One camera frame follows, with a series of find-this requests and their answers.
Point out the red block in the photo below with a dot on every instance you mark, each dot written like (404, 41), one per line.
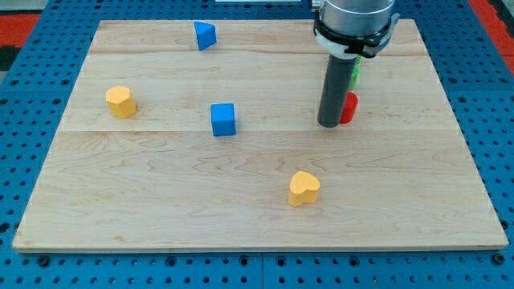
(349, 108)

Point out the yellow heart block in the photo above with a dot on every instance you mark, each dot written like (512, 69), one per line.
(303, 188)

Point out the green block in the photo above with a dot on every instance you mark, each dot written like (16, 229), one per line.
(355, 74)

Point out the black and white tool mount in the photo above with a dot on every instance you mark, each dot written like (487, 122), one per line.
(347, 47)

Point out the blue triangle block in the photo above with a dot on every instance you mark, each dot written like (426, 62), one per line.
(205, 34)

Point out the yellow hexagon block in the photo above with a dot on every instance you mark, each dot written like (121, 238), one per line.
(120, 101)

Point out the wooden board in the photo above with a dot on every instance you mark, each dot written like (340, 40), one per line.
(399, 177)

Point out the blue cube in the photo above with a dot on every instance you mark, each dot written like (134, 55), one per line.
(222, 118)

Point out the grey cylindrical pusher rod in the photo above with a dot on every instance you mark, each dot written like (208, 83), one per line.
(338, 77)

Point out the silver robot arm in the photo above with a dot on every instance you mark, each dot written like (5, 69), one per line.
(348, 29)

